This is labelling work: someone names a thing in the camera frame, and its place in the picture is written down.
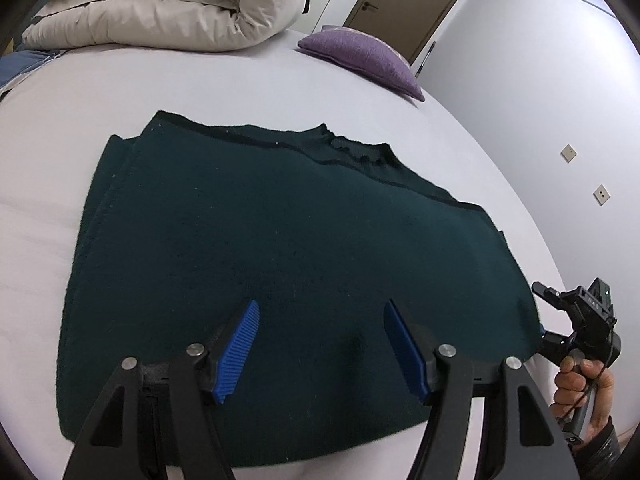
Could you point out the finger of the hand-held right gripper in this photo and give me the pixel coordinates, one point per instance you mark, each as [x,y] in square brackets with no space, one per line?
[547,292]
[552,342]

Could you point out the beige wall socket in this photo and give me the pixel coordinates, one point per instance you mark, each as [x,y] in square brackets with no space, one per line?
[601,195]

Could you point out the rolled beige duvet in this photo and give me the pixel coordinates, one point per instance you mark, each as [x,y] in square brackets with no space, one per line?
[150,5]

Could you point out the person's right forearm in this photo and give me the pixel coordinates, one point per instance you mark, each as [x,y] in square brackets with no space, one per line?
[602,454]

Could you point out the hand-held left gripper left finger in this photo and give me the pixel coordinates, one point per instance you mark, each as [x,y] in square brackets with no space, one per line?
[237,350]

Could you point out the blue quilt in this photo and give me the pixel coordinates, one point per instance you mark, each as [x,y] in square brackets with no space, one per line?
[20,62]

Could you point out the brown wooden door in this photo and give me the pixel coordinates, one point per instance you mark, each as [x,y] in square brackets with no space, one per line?
[415,0]

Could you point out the person's right hand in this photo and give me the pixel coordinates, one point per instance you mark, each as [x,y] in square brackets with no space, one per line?
[567,379]

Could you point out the dark green sweater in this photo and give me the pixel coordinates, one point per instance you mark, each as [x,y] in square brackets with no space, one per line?
[275,235]

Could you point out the dark stick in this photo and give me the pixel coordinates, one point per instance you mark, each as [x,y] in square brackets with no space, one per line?
[426,57]

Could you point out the purple pillow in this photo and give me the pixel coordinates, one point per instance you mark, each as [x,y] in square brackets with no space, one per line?
[360,50]

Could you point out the bed with white sheet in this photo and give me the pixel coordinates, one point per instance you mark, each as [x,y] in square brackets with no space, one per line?
[450,160]

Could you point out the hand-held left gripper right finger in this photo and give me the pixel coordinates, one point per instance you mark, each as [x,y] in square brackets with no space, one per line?
[405,350]

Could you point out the beige wall switch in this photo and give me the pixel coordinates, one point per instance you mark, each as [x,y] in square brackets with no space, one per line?
[568,153]

